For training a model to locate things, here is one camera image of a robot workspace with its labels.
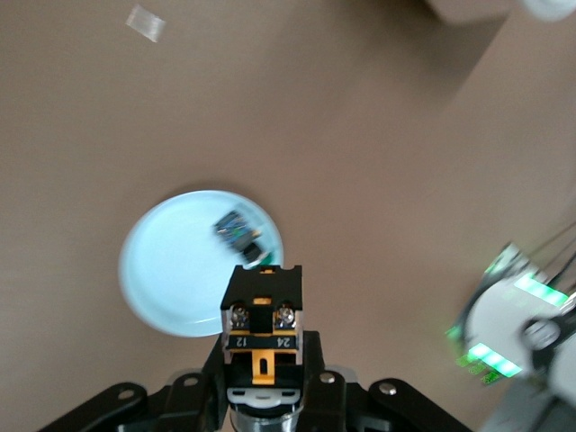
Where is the light blue round plate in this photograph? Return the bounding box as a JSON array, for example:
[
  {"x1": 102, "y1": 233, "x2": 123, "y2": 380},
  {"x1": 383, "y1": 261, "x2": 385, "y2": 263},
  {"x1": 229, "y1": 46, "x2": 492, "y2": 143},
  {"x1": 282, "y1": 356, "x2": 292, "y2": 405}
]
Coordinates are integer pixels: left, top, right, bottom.
[{"x1": 117, "y1": 191, "x2": 285, "y2": 338}]

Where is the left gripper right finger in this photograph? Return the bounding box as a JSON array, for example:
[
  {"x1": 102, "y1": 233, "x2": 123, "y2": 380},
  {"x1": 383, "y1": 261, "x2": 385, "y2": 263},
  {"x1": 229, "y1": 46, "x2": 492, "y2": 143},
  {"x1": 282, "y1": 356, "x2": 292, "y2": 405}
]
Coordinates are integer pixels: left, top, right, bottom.
[{"x1": 296, "y1": 330, "x2": 473, "y2": 432}]

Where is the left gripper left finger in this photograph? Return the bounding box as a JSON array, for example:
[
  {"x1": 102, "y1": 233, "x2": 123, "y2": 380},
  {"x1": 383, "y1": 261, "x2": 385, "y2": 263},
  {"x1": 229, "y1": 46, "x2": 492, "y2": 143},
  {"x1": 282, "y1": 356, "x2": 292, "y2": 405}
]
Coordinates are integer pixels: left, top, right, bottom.
[{"x1": 33, "y1": 335, "x2": 233, "y2": 432}]

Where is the green blue push-button switch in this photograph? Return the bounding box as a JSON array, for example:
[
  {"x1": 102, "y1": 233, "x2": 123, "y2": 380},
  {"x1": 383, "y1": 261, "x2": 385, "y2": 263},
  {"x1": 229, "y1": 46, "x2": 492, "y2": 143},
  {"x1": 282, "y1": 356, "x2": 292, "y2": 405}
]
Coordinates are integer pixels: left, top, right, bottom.
[{"x1": 211, "y1": 207, "x2": 276, "y2": 266}]

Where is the clear tape piece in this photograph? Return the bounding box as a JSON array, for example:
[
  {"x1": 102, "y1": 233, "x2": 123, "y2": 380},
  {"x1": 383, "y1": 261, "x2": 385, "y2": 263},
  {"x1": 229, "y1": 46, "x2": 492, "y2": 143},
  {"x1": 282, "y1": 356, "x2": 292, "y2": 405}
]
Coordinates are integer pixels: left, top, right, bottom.
[{"x1": 124, "y1": 4, "x2": 167, "y2": 44}]

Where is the orange black push-button switch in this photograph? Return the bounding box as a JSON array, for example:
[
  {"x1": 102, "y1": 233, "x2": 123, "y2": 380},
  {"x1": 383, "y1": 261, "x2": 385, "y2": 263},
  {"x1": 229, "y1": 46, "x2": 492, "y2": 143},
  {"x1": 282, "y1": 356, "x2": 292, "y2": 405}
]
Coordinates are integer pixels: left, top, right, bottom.
[{"x1": 219, "y1": 264, "x2": 307, "y2": 432}]

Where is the white lunch box grey handle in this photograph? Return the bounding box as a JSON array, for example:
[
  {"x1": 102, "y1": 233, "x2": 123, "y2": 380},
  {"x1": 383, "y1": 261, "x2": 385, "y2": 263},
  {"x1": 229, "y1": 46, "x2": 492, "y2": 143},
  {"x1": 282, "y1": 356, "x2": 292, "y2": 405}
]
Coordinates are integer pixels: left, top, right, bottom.
[{"x1": 422, "y1": 0, "x2": 512, "y2": 23}]

